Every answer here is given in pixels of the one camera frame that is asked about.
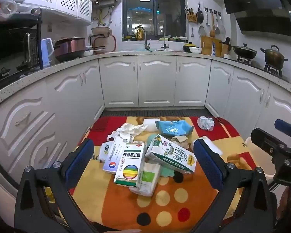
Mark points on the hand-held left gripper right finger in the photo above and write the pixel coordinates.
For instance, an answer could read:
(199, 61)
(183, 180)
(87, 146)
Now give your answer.
(207, 166)

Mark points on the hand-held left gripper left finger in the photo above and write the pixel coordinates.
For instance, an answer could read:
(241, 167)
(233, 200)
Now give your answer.
(80, 163)

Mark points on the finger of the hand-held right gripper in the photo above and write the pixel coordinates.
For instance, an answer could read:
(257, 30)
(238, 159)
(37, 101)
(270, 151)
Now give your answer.
(282, 125)
(266, 139)

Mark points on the cream plastic bin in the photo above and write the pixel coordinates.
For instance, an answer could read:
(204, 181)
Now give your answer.
(251, 143)

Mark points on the white blue medicine box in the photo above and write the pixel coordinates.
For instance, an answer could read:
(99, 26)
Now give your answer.
(114, 156)

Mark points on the white green milk carton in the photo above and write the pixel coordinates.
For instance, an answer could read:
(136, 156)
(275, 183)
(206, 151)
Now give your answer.
(172, 156)

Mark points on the brown paper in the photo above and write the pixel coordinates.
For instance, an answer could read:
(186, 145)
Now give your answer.
(180, 140)

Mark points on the white plastic wrapper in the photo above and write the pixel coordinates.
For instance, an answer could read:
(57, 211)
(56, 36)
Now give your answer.
(205, 123)

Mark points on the medicine box with striped ball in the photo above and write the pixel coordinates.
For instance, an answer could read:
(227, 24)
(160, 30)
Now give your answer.
(129, 165)

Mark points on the blue wet wipe packet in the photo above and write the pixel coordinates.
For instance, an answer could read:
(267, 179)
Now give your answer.
(172, 127)

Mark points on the white tissue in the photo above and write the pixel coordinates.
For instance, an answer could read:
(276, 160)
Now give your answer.
(128, 129)

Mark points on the white green paper box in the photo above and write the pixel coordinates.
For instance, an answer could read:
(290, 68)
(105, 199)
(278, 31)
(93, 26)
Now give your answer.
(149, 182)

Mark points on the person's right forearm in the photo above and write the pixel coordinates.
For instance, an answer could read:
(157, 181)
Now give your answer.
(289, 203)

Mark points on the gas stove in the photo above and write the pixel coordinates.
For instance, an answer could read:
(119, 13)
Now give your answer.
(271, 71)

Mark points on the brass pot with lid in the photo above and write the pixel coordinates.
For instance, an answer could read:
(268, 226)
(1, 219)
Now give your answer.
(274, 57)

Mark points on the black wok with lid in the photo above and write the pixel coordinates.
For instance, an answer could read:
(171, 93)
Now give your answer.
(245, 51)

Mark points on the wooden knife block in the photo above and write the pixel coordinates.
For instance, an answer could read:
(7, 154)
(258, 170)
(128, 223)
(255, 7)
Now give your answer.
(225, 48)

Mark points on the white lower cabinets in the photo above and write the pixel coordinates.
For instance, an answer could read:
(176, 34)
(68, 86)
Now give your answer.
(155, 80)

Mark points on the blue white carton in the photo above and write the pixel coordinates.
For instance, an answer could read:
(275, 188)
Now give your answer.
(214, 49)

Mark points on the wooden cutting board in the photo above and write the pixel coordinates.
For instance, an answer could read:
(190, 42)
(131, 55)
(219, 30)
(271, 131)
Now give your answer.
(206, 46)

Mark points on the metal mesh strainer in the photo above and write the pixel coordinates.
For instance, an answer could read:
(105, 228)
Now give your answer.
(223, 30)

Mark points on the metal skimmer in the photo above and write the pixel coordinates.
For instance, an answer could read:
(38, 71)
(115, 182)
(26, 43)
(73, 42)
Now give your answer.
(217, 30)

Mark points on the wooden spoon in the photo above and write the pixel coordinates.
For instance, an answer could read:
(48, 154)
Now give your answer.
(212, 33)

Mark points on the copper rice cooker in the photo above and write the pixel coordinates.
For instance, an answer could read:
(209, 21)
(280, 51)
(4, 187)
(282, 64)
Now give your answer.
(70, 47)

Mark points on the yellow black pot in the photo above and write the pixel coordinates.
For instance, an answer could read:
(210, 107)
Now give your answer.
(188, 46)

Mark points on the black range hood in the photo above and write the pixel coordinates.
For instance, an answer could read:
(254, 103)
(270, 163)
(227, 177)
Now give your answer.
(257, 4)

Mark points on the black dish rack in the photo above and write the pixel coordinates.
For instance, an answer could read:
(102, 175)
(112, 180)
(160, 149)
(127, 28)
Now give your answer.
(100, 41)

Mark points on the metal ladle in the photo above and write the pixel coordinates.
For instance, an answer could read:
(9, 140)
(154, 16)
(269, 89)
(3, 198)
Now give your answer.
(207, 23)

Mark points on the small metal spatula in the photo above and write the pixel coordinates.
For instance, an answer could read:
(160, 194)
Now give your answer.
(192, 35)

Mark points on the small straight faucet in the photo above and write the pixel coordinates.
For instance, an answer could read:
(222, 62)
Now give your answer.
(164, 42)

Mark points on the black microwave oven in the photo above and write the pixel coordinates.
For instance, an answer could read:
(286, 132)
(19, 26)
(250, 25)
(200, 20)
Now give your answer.
(12, 48)

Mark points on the small black hanging pan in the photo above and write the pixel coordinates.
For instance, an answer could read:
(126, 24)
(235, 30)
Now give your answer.
(200, 17)

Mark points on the wooden utensil holder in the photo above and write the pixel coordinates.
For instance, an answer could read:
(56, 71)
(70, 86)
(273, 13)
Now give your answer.
(191, 17)

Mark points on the curved kitchen faucet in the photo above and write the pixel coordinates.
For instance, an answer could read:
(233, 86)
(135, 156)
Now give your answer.
(145, 38)

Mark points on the dark kitchen window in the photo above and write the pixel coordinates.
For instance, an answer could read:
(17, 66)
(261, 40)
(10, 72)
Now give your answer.
(140, 17)

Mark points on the white water heater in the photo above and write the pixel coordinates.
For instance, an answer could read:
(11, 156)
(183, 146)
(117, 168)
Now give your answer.
(104, 2)

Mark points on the clear plastic bag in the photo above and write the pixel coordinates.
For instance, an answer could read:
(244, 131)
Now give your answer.
(6, 6)

